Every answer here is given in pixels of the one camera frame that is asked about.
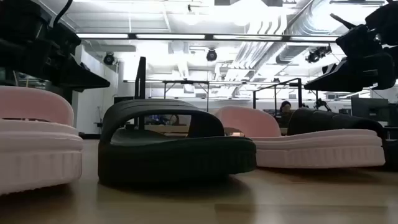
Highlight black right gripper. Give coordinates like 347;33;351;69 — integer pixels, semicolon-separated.
303;24;397;93

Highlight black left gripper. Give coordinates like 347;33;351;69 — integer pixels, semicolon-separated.
46;23;111;93

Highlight black rubber slide sandal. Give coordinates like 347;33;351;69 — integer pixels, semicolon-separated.
98;98;257;187
285;107;398;172

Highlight pink rubber slide sandal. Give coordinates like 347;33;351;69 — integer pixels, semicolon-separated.
0;85;84;196
214;105;386;169

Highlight black ceiling spotlights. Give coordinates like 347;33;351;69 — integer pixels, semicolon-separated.
306;45;332;63

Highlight black computer monitor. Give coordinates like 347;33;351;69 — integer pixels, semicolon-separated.
351;96;389;122

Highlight person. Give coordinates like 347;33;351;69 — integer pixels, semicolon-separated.
278;100;294;128

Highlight long ceiling light bar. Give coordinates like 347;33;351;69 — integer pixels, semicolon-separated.
76;32;340;43

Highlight corrugated ventilation duct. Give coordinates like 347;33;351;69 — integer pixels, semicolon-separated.
275;0;343;66

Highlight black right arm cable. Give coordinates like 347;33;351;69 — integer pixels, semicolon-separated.
329;12;357;30

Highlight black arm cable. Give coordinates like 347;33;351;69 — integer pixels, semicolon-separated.
52;0;74;29
329;12;357;30

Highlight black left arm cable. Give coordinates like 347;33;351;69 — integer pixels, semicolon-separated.
52;0;74;29

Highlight black frame background table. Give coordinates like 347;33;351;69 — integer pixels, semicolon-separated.
163;80;211;113

